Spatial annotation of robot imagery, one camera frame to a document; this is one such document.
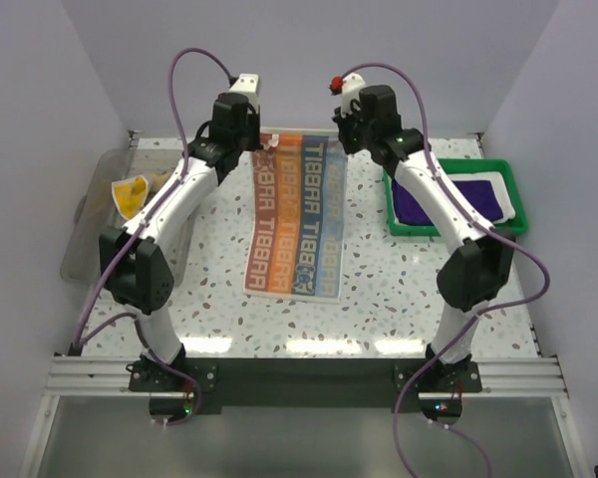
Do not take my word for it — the colourful patterned towel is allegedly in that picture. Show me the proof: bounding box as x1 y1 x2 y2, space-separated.
243 130 348 303

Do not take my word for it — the purple towel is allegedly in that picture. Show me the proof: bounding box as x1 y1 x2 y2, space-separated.
392 178 504 226

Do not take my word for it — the white towel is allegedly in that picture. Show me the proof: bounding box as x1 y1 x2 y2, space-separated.
390 171 516 226

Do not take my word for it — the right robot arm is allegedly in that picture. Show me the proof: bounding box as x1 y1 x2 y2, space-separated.
330 75 515 391

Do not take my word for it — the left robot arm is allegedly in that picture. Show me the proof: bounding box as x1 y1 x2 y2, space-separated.
99 92 261 391

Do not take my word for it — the green plastic tray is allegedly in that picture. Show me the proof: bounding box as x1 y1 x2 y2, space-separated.
381 158 531 239

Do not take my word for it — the yellow grey patterned towel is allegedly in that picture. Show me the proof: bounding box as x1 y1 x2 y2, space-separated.
111 173 170 220

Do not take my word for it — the clear grey plastic bin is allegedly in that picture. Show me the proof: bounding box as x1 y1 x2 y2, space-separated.
60 149 179 287

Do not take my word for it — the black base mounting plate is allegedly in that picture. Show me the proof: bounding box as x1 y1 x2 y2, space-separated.
126 358 483 419

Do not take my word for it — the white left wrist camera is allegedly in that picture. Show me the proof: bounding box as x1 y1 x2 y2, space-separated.
229 74 260 112

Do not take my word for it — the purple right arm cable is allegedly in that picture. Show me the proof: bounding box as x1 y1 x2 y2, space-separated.
343 62 551 478

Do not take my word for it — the aluminium frame rail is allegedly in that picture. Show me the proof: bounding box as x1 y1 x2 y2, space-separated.
44 357 568 397

